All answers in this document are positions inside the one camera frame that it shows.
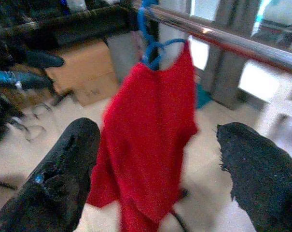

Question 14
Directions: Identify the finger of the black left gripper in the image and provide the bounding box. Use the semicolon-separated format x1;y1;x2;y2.
5;71;55;91
22;51;65;70

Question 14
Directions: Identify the black desk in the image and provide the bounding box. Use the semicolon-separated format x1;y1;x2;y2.
0;3;158;53

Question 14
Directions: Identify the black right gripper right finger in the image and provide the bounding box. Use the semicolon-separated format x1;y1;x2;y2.
216;122;292;232

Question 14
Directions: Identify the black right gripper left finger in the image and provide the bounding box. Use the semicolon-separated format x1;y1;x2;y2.
0;117;101;232

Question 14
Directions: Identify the teal plastic object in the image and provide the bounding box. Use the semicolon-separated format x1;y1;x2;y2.
195;83;213;110

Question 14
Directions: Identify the black floor cable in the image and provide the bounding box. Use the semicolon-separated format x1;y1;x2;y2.
5;101;56;144

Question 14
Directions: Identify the red knit top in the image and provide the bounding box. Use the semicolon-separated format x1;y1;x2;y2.
86;40;200;232

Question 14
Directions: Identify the blue plastic hanger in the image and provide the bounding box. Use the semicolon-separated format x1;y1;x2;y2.
137;0;188;71

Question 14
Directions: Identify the brown cardboard box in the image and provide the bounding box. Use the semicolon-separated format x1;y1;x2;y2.
44;41;120;107

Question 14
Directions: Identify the chrome clothes rail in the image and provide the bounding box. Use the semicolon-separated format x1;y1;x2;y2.
133;3;292;78

